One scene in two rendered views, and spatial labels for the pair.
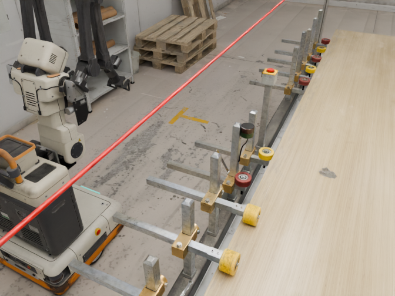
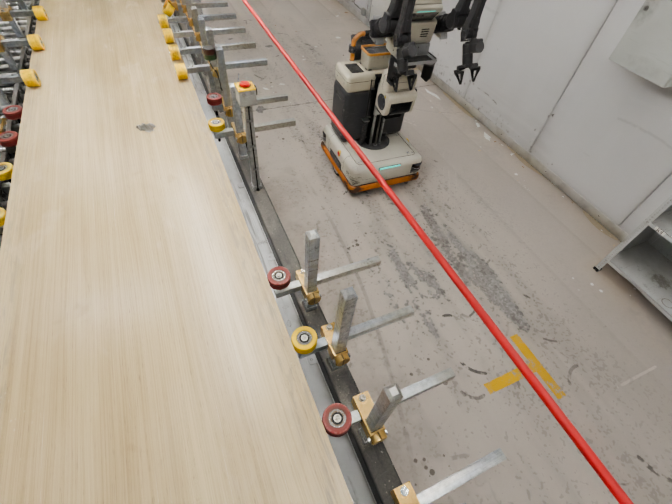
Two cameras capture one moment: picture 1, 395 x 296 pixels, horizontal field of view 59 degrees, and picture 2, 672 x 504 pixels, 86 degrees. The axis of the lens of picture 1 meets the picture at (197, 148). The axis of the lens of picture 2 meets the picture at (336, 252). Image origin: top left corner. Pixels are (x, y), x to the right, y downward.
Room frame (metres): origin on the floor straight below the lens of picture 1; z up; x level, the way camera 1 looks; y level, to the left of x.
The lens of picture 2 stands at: (2.94, -1.26, 1.93)
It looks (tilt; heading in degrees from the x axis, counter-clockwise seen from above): 51 degrees down; 125
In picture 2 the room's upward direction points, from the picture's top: 7 degrees clockwise
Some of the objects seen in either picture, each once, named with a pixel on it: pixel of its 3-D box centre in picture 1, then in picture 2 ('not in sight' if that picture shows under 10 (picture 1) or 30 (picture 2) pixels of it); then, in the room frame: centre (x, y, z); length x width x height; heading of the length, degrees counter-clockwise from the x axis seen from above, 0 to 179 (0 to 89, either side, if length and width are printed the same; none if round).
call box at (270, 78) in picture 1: (269, 77); (245, 94); (1.79, -0.40, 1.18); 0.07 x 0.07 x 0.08; 65
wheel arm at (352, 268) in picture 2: (276, 87); (329, 276); (2.46, -0.62, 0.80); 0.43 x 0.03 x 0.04; 65
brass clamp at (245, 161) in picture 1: (247, 155); (239, 132); (1.54, -0.28, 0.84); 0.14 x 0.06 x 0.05; 155
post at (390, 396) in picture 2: (304, 56); (376, 419); (2.91, -0.93, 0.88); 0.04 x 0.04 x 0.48; 65
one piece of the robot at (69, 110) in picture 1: (63, 102); (411, 64); (1.86, 0.81, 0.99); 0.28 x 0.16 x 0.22; 63
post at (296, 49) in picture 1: (291, 77); (310, 278); (2.46, -0.72, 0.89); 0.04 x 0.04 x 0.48; 65
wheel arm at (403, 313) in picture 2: (284, 74); (357, 330); (2.69, -0.72, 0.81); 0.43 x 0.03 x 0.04; 65
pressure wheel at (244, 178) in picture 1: (242, 185); (215, 105); (1.27, -0.22, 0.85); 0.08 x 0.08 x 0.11
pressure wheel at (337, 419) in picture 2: (315, 62); (335, 423); (2.83, -1.01, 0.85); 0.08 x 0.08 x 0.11
